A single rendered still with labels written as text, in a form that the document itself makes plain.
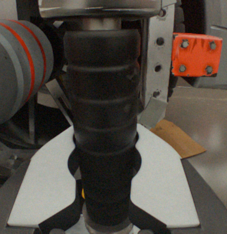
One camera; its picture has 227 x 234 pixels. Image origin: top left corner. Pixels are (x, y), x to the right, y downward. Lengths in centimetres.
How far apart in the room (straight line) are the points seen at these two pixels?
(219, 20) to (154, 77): 26
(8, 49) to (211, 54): 30
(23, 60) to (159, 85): 21
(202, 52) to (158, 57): 7
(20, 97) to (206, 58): 29
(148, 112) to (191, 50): 13
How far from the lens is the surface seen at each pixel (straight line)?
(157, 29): 30
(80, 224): 78
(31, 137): 53
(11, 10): 34
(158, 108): 33
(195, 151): 154
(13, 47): 23
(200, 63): 34
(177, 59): 32
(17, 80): 23
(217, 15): 51
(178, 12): 40
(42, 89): 62
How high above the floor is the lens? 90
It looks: 28 degrees down
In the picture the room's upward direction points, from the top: 1 degrees counter-clockwise
